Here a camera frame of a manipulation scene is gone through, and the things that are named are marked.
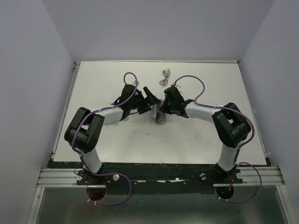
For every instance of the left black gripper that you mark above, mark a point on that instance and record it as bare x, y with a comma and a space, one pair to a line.
150, 99

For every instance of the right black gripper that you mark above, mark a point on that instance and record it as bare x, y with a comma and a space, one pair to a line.
165, 109

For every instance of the marbled glasses case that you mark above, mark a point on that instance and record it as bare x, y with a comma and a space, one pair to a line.
153, 111

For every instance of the purple lens sunglasses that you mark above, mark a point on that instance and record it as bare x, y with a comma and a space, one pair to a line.
160, 116

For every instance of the blue cleaning cloth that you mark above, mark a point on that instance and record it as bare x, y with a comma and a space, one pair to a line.
114, 123

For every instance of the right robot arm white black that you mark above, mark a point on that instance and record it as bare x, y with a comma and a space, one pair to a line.
233, 127

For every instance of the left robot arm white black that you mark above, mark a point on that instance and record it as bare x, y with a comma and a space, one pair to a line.
84, 130

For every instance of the dark wire-frame sunglasses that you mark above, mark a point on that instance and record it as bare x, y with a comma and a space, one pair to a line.
166, 74

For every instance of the aluminium frame rail left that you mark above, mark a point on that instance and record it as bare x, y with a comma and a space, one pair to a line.
73, 80

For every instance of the aluminium frame rail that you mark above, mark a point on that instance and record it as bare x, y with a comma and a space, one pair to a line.
73, 80
257, 200

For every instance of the black mounting base rail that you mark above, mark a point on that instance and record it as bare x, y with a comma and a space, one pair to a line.
157, 178

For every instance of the aluminium frame rail front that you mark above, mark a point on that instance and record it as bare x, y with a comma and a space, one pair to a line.
257, 200

